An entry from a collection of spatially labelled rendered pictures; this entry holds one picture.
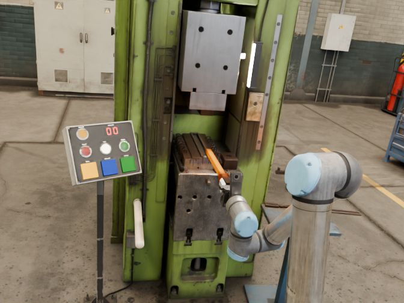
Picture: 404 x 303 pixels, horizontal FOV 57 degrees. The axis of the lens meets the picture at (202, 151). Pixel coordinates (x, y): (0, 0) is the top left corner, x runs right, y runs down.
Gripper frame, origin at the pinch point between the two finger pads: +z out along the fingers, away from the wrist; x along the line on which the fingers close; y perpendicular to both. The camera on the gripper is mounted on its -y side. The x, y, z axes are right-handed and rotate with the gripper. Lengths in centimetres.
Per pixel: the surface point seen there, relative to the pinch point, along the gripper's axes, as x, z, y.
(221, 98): 5, 42, -27
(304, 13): 329, 644, -70
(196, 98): -8, 42, -26
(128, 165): -44, 25, 6
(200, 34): -10, 43, -59
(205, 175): -0.5, 35.5, 16.0
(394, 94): 536, 559, 72
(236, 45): 10, 43, -55
